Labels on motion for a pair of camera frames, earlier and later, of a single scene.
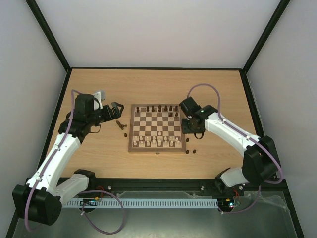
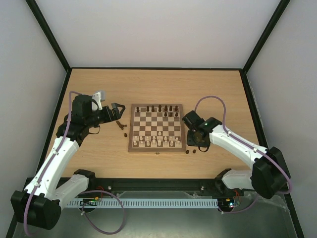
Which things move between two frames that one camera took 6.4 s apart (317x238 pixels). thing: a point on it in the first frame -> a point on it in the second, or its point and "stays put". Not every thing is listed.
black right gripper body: x=187 y=126 -> x=187 y=119
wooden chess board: x=156 y=128 stays put
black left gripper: x=117 y=114 stays put
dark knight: x=120 y=125 stays put
